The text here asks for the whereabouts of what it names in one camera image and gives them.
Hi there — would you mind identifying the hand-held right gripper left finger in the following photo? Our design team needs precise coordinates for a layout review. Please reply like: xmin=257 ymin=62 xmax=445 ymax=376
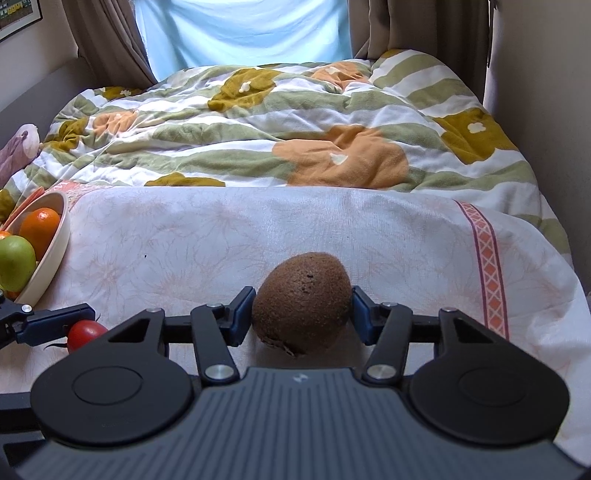
xmin=108 ymin=286 xmax=257 ymax=386

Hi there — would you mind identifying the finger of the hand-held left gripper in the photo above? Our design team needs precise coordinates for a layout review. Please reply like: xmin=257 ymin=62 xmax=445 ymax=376
xmin=0 ymin=293 xmax=97 ymax=349

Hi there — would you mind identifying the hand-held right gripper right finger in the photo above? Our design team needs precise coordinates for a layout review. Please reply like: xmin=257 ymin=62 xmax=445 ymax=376
xmin=352 ymin=286 xmax=495 ymax=384

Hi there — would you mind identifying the red tomato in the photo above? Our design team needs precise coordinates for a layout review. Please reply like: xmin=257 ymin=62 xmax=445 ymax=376
xmin=67 ymin=320 xmax=109 ymax=354

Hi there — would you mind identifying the brown kiwi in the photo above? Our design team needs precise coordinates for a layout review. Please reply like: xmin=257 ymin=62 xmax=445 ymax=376
xmin=252 ymin=252 xmax=354 ymax=358

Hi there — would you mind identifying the cream bowl with duck print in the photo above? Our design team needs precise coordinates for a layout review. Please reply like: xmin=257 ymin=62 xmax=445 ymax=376
xmin=0 ymin=191 xmax=71 ymax=308

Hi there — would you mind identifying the green apple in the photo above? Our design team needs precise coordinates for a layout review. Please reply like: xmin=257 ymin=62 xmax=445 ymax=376
xmin=0 ymin=235 xmax=37 ymax=292

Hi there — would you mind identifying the white and pink patterned cloth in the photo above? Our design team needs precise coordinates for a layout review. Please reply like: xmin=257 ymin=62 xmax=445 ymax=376
xmin=0 ymin=181 xmax=591 ymax=462

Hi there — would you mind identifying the large orange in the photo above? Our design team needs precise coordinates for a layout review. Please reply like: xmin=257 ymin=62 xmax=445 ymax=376
xmin=18 ymin=208 xmax=62 ymax=262

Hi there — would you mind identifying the pink printed tray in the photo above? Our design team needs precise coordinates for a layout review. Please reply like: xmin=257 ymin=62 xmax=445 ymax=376
xmin=0 ymin=187 xmax=47 ymax=232

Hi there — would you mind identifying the pink plush toy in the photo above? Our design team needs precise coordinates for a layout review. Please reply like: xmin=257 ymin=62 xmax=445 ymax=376
xmin=0 ymin=123 xmax=43 ymax=182

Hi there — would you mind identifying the striped floral blanket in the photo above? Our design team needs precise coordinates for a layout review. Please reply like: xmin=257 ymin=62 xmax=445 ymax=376
xmin=0 ymin=48 xmax=573 ymax=268

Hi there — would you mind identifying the light blue sheer curtain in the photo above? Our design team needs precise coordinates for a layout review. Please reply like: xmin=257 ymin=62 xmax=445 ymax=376
xmin=134 ymin=0 xmax=354 ymax=85

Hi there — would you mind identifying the brown curtain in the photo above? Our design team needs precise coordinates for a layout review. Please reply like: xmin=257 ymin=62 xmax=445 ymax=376
xmin=62 ymin=0 xmax=158 ymax=89
xmin=346 ymin=0 xmax=490 ymax=108

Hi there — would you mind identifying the grey bed frame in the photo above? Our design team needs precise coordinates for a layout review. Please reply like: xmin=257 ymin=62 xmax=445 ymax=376
xmin=0 ymin=58 xmax=93 ymax=139

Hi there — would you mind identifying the framed wall picture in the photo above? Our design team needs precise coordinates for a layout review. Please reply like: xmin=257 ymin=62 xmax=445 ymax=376
xmin=0 ymin=0 xmax=44 ymax=43

